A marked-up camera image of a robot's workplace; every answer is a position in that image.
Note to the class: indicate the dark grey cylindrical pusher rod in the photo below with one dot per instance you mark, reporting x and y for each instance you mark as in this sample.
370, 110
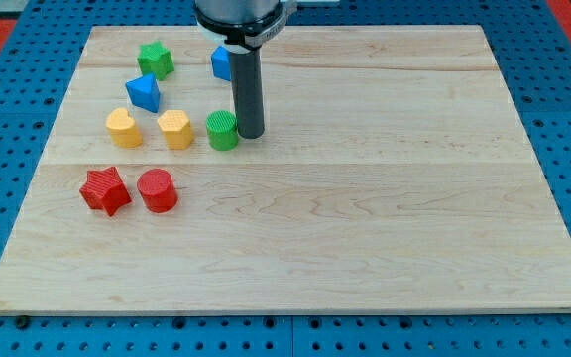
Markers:
246, 81

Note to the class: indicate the blue cube block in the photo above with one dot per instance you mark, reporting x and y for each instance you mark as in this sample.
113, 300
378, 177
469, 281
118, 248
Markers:
220, 64

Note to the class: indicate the green star block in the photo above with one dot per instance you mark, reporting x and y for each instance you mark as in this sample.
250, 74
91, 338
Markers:
154, 58

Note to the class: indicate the red star block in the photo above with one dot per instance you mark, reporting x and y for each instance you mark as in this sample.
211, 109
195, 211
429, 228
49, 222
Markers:
104, 190

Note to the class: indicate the green cylinder block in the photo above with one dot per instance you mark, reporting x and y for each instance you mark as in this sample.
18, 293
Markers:
221, 129

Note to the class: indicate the yellow hexagon block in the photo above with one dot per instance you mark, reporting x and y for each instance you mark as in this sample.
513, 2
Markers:
176, 128

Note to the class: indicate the blue triangle block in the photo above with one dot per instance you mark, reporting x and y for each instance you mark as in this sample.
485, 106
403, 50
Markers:
144, 93

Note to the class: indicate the yellow heart block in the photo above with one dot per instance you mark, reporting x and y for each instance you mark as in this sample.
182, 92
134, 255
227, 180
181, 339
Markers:
123, 129

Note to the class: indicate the red cylinder block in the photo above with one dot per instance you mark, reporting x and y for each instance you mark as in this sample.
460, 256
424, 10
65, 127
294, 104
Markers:
156, 188

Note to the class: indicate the light wooden board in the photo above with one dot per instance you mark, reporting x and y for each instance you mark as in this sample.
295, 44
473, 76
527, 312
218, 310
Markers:
394, 178

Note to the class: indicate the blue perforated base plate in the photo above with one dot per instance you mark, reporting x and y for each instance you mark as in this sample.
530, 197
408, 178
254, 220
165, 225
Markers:
38, 61

